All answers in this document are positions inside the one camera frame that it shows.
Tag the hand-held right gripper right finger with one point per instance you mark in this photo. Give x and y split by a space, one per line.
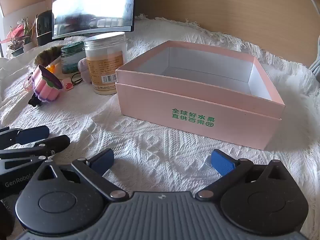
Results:
222 163

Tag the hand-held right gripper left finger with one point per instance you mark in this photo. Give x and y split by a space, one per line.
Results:
102 160

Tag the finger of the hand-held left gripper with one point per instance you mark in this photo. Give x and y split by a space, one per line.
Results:
32 135
56 142

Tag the pink cardboard box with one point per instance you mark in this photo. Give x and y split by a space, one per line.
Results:
200 100

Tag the lilac plush toy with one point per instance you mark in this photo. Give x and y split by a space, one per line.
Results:
83 68

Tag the pink purple cupcake plush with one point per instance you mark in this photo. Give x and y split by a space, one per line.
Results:
48 86

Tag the white knitted blanket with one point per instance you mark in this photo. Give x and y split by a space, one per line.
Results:
150 140

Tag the small white heart cube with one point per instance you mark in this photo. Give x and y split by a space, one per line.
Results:
68 84

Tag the small orange toy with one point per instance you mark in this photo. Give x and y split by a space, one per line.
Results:
50 68

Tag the brown furry plush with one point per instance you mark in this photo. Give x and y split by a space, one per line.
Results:
48 54

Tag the glass jar green lid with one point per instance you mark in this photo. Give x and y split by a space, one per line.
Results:
71 57

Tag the clear jar silver lid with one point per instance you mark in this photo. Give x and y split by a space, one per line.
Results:
106 62

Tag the pink leaf potted plant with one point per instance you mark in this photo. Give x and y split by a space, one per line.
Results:
15 36

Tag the green potted plant white pot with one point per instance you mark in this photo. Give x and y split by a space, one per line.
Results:
28 33

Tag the black cylinder device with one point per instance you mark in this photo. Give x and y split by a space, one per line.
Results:
45 27

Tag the black computer monitor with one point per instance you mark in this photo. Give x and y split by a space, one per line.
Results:
92 7

